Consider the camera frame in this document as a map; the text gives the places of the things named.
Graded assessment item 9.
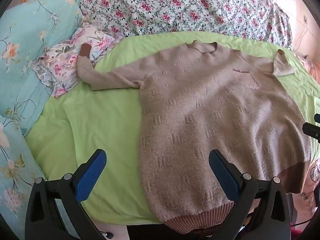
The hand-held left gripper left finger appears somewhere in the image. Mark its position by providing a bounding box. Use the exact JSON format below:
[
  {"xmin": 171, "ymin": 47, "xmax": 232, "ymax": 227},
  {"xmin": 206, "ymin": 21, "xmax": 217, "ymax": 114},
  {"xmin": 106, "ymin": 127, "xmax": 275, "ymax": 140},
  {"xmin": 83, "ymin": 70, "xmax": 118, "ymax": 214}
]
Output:
[{"xmin": 25, "ymin": 149, "xmax": 107, "ymax": 240}]

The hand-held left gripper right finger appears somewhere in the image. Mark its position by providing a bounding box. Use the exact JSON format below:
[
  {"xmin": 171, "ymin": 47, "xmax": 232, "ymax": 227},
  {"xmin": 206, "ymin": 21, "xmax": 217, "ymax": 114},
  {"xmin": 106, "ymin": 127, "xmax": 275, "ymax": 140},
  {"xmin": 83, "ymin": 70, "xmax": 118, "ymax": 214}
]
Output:
[{"xmin": 209, "ymin": 149, "xmax": 292, "ymax": 240}]

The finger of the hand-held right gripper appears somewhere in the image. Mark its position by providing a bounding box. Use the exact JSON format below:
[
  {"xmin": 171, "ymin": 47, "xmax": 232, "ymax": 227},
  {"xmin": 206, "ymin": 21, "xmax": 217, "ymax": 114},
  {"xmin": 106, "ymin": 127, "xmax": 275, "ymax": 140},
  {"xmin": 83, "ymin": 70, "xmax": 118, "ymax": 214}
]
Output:
[{"xmin": 302, "ymin": 122, "xmax": 320, "ymax": 141}]

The beige knitted sweater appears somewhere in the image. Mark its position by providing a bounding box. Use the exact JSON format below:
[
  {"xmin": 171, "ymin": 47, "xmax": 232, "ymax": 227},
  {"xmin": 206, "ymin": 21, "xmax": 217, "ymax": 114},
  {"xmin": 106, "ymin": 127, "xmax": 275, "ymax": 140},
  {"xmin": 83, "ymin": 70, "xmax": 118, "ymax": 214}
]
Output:
[{"xmin": 77, "ymin": 41, "xmax": 313, "ymax": 234}]

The green bedsheet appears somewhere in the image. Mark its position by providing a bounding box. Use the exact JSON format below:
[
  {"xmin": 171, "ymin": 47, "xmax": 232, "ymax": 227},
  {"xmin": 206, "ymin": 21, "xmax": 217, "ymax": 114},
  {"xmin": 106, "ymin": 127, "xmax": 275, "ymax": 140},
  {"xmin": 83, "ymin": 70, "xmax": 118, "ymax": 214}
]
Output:
[{"xmin": 25, "ymin": 31, "xmax": 320, "ymax": 227}]

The pink printed bedsheet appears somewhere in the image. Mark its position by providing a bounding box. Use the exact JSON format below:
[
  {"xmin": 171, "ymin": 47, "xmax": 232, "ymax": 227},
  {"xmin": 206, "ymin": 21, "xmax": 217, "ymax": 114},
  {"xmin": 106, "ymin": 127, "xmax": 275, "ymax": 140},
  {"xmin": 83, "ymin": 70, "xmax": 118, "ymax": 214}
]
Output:
[{"xmin": 294, "ymin": 51, "xmax": 320, "ymax": 213}]

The pastel floral ruffled pillow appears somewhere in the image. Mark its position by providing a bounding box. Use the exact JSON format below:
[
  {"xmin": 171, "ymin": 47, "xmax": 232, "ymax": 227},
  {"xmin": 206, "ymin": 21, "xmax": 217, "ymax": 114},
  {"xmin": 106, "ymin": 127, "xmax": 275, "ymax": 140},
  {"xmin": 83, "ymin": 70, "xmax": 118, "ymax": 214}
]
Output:
[{"xmin": 32, "ymin": 21, "xmax": 124, "ymax": 98}]

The teal floral quilt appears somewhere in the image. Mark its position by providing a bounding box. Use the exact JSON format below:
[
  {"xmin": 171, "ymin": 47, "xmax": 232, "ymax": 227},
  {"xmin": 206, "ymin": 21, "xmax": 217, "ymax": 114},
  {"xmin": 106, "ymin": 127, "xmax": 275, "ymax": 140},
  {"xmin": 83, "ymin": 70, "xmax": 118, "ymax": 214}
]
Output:
[{"xmin": 0, "ymin": 0, "xmax": 92, "ymax": 240}]

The white red-floral quilt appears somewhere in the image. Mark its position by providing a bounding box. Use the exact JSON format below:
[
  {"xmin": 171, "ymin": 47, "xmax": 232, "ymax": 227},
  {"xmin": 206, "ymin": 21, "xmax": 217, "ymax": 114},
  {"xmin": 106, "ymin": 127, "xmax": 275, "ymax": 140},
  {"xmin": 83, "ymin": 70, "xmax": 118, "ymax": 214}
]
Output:
[{"xmin": 80, "ymin": 0, "xmax": 293, "ymax": 49}]

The thin wall cable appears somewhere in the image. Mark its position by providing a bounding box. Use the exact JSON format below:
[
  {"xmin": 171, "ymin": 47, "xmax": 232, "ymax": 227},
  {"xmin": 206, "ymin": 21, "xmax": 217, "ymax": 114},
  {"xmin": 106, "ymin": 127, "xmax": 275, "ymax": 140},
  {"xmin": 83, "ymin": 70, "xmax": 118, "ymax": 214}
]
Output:
[{"xmin": 295, "ymin": 16, "xmax": 310, "ymax": 53}]

